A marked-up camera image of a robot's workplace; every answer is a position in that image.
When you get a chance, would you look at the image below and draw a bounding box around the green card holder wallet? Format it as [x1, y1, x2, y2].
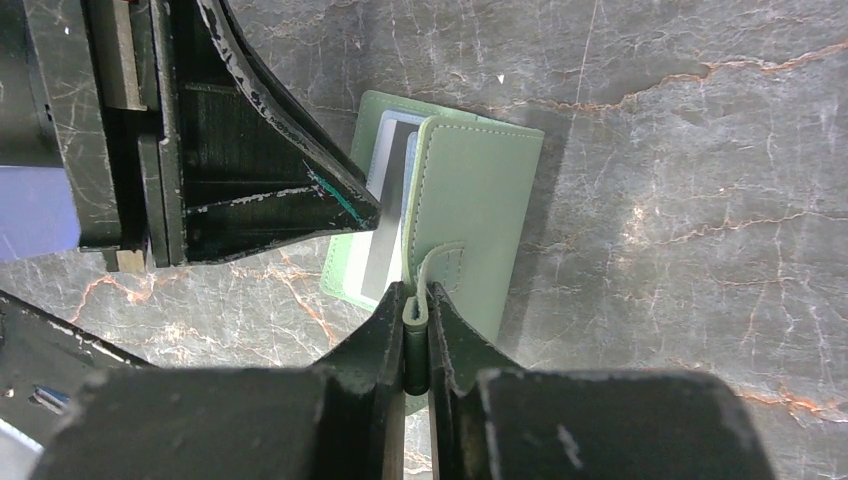
[321, 91, 544, 341]

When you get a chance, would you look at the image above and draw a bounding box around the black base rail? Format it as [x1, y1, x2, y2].
[1, 291, 150, 447]

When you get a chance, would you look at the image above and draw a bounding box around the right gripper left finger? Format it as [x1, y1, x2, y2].
[31, 282, 405, 479]

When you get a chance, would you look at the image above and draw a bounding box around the blue three-compartment organizer tray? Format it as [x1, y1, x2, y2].
[1, 167, 80, 262]

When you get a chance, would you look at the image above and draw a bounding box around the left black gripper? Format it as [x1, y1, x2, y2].
[1, 1, 166, 272]

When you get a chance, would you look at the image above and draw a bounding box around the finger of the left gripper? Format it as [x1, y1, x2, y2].
[148, 1, 381, 267]

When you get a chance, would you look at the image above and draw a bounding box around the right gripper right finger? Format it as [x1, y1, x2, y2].
[427, 283, 774, 479]

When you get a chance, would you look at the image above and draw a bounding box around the thin card edge-on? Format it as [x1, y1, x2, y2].
[343, 110, 424, 308]

